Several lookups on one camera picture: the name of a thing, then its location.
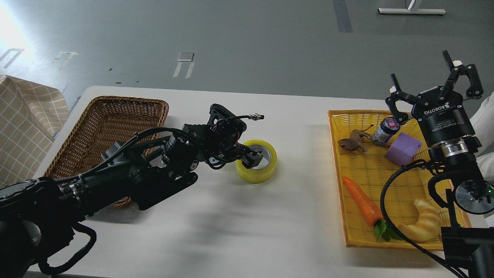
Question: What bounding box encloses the small jar with dark lid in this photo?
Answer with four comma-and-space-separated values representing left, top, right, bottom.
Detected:
371, 117, 401, 147

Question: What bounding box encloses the brown wicker basket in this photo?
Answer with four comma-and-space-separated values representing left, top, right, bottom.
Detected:
32, 96, 174, 222

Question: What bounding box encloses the toy croissant bread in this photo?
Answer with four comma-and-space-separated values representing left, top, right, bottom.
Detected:
396, 198, 442, 242

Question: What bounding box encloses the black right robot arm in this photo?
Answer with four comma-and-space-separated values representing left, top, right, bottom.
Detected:
380, 51, 494, 278

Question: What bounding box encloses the purple foam block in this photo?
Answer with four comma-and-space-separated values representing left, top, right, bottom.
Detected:
384, 132, 423, 167

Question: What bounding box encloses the yellow clear tape roll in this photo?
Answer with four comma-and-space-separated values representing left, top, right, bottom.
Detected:
236, 139, 277, 184

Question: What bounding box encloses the brown toy frog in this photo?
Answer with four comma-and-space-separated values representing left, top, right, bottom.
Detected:
337, 138, 368, 153

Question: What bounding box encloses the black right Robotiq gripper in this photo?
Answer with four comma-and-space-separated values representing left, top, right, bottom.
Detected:
386, 50, 484, 148

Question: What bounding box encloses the orange toy carrot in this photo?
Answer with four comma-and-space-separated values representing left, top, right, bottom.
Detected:
342, 176, 402, 242

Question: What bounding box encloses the white metal stand base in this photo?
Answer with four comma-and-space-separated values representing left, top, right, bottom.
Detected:
377, 0, 447, 16

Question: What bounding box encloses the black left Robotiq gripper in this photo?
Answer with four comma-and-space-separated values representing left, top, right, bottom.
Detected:
212, 133, 264, 169

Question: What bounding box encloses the yellow plastic woven basket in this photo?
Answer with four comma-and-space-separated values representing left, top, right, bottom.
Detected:
328, 110, 450, 250

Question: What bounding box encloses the beige checkered cloth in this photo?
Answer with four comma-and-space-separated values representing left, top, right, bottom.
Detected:
0, 75, 69, 187

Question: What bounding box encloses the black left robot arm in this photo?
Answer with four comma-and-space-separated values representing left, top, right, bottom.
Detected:
0, 104, 264, 278

